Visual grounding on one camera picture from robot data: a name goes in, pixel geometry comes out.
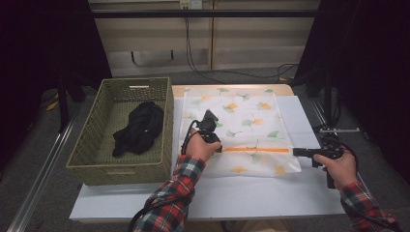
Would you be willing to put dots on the person's left hand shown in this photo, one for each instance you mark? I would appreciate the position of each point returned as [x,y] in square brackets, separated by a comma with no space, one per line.
[199,150]

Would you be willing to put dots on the yellow floor marker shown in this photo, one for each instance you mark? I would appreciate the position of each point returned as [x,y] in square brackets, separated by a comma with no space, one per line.
[52,106]

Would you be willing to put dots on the aluminium floor rail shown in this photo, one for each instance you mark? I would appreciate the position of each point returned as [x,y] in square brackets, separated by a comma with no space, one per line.
[317,111]
[37,187]

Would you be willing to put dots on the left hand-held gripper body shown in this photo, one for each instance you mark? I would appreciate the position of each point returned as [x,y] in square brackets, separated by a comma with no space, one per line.
[209,127]

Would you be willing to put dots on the person's beige trousers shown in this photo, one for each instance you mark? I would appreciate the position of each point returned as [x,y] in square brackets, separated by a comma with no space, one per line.
[264,227]

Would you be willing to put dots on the black garment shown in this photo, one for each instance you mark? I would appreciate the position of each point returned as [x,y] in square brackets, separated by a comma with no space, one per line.
[141,129]

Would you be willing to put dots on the white leaf-print mesh laundry bag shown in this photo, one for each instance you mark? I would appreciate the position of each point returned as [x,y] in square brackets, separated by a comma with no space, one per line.
[251,109]

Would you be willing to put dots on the black metal stand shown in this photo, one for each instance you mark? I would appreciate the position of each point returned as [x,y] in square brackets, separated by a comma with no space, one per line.
[62,106]
[328,96]

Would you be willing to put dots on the black curtain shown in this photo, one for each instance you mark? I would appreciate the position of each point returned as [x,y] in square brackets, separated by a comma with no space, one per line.
[32,48]
[380,64]

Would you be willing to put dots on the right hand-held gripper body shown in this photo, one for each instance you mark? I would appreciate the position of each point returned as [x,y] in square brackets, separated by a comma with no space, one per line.
[330,145]

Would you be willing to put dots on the green woven basket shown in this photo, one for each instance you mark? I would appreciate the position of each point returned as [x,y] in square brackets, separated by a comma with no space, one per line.
[129,167]

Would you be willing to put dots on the person's right hand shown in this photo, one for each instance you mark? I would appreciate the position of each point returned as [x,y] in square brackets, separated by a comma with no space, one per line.
[343,170]

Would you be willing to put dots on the white wall socket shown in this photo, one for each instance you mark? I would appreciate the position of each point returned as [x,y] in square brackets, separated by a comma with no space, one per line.
[190,4]

